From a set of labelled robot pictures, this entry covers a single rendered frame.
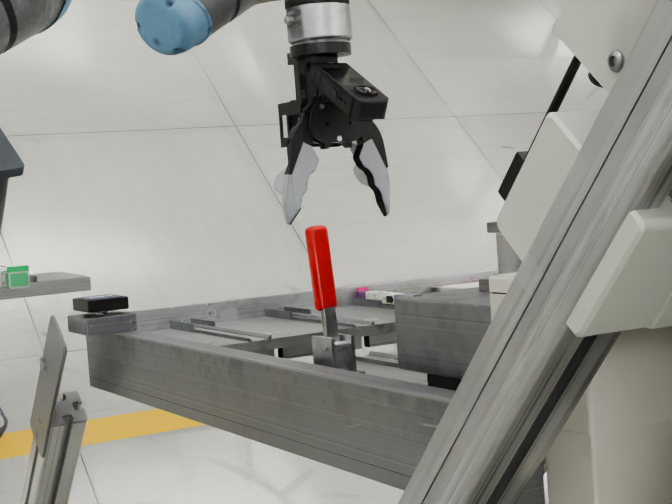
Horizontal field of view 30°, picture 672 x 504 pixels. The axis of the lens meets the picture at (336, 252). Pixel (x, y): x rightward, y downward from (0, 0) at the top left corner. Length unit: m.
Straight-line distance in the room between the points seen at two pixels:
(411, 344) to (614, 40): 0.32
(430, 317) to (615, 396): 0.17
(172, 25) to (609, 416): 0.85
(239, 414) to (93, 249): 1.52
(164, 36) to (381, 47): 1.96
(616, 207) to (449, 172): 2.44
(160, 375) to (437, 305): 0.39
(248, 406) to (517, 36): 2.75
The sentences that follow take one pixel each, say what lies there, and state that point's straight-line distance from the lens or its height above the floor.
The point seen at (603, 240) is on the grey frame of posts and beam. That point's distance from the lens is 0.53.
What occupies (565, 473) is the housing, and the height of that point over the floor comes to 1.19.
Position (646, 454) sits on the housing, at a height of 1.21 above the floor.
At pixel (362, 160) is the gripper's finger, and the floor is 0.82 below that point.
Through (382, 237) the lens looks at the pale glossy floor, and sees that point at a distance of 2.69.
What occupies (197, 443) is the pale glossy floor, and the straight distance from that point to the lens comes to 2.17.
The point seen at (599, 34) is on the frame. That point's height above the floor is 1.41.
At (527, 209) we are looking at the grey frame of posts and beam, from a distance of 0.57.
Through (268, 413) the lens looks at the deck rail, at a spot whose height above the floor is 0.98.
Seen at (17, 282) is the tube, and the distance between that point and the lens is 0.85.
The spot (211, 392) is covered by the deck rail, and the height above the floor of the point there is 0.91.
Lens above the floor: 1.65
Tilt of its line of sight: 39 degrees down
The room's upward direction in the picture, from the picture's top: 21 degrees clockwise
